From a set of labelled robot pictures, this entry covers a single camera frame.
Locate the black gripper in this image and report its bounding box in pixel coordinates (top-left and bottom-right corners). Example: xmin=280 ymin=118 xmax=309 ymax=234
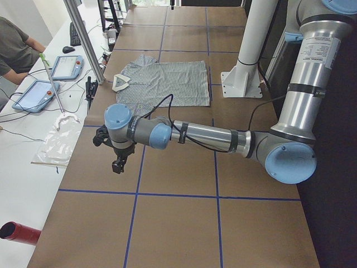
xmin=112 ymin=144 xmax=135 ymax=174

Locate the blue white striped polo shirt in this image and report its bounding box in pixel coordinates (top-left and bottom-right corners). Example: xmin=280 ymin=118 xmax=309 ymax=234
xmin=112 ymin=54 xmax=210 ymax=107

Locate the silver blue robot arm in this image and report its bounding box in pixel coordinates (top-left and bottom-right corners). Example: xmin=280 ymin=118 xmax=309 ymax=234
xmin=104 ymin=1 xmax=356 ymax=184

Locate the clear plastic bag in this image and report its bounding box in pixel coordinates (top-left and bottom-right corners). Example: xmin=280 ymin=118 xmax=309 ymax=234
xmin=31 ymin=112 xmax=82 ymax=167

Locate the black power strip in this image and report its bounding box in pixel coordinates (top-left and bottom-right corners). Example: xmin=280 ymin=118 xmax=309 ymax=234
xmin=85 ymin=76 xmax=98 ymax=112

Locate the blue teach pendant near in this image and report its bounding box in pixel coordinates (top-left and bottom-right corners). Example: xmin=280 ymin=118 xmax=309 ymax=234
xmin=12 ymin=80 xmax=55 ymax=113

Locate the blue teach pendant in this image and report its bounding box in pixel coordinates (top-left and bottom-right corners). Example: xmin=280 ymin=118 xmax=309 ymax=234
xmin=12 ymin=80 xmax=55 ymax=113
xmin=51 ymin=55 xmax=84 ymax=81

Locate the blue teach pendant far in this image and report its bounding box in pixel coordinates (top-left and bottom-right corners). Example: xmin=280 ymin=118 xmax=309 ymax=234
xmin=51 ymin=55 xmax=84 ymax=81

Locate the black computer mouse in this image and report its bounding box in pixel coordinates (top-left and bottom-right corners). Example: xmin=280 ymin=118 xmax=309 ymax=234
xmin=62 ymin=46 xmax=75 ymax=54

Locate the red cylinder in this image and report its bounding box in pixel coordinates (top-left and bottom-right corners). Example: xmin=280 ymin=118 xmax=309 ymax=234
xmin=1 ymin=222 xmax=41 ymax=246

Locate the black keyboard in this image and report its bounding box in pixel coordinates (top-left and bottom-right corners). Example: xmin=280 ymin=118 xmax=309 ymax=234
xmin=69 ymin=22 xmax=81 ymax=47

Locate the seated person in grey shirt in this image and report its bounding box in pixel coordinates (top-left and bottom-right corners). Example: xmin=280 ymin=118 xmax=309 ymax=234
xmin=1 ymin=17 xmax=45 ymax=85

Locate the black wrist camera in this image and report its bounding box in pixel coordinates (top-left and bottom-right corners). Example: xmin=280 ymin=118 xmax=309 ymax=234
xmin=93 ymin=125 xmax=112 ymax=147

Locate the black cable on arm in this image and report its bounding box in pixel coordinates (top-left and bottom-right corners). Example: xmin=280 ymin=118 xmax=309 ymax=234
xmin=144 ymin=94 xmax=288 ymax=153

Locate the white mounting pedestal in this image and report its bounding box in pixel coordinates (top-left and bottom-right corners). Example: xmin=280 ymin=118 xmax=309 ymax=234
xmin=221 ymin=0 xmax=278 ymax=98

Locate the aluminium frame post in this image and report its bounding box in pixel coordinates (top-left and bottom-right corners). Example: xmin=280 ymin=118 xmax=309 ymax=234
xmin=64 ymin=0 xmax=105 ymax=85

